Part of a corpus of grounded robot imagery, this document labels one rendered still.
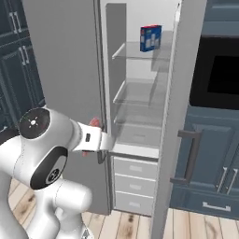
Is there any glass fridge shelf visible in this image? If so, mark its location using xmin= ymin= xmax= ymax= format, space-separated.
xmin=111 ymin=41 xmax=173 ymax=62
xmin=112 ymin=79 xmax=170 ymax=107

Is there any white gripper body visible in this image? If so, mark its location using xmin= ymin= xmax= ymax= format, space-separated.
xmin=98 ymin=131 xmax=116 ymax=153

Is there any blue cupboard door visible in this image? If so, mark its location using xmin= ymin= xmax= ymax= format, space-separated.
xmin=182 ymin=114 xmax=236 ymax=194

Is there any dark grey door handle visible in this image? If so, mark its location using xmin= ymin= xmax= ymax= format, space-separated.
xmin=170 ymin=129 xmax=203 ymax=187

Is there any black built-in oven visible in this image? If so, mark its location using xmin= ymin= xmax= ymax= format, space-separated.
xmin=189 ymin=35 xmax=239 ymax=111

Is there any clear fridge crisper drawer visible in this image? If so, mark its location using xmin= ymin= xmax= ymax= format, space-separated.
xmin=114 ymin=117 xmax=163 ymax=148

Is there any red raw steak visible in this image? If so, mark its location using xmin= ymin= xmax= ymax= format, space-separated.
xmin=81 ymin=117 xmax=101 ymax=157

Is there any grey wide fridge door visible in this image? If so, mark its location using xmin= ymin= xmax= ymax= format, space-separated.
xmin=21 ymin=0 xmax=110 ymax=217

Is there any grey fridge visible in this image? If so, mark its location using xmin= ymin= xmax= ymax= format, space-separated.
xmin=98 ymin=0 xmax=183 ymax=218

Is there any grey narrow fridge door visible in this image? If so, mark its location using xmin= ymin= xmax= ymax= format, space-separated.
xmin=149 ymin=0 xmax=208 ymax=239

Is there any white fridge drawer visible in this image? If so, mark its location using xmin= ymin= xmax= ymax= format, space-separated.
xmin=114 ymin=190 xmax=155 ymax=217
xmin=113 ymin=156 xmax=159 ymax=180
xmin=113 ymin=173 xmax=158 ymax=198

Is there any blue cupboard above oven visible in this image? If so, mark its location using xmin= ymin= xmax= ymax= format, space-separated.
xmin=201 ymin=0 xmax=239 ymax=37

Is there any blue box with white print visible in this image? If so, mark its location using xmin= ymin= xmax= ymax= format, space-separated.
xmin=139 ymin=24 xmax=163 ymax=53

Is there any silver cupboard handle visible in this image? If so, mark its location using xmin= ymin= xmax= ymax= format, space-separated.
xmin=226 ymin=167 xmax=239 ymax=196
xmin=217 ymin=166 xmax=229 ymax=194

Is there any silver drawer handle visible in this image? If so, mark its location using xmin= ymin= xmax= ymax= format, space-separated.
xmin=202 ymin=201 xmax=232 ymax=213

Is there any blue drawer front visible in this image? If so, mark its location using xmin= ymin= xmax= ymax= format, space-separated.
xmin=169 ymin=186 xmax=239 ymax=220

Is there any dark blue cupboard run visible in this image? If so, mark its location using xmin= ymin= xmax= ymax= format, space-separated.
xmin=0 ymin=0 xmax=47 ymax=131

